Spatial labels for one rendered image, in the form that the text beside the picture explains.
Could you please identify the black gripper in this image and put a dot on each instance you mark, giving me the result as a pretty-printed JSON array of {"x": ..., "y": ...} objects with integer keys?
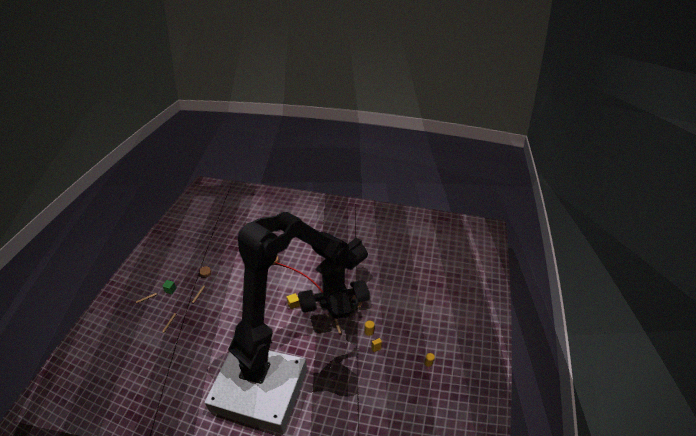
[{"x": 308, "y": 301}]

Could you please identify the short yellow cylinder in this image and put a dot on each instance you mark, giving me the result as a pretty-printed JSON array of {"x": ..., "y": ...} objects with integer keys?
[{"x": 429, "y": 359}]

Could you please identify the small green block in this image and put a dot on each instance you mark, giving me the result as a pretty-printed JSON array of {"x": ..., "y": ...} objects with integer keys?
[{"x": 169, "y": 287}]

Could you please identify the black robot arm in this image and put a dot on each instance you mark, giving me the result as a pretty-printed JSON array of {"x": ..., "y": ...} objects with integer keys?
[{"x": 258, "y": 247}]

